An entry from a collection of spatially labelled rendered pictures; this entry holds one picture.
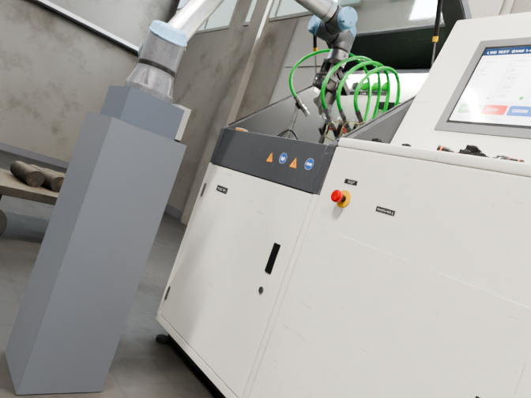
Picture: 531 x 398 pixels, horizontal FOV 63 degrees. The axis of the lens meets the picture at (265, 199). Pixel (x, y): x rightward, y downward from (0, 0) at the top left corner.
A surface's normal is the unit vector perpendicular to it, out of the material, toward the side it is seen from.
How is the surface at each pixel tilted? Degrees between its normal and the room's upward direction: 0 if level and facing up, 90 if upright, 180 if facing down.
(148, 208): 90
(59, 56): 90
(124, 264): 90
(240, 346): 90
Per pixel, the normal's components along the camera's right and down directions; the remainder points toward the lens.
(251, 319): -0.74, -0.25
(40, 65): 0.60, 0.22
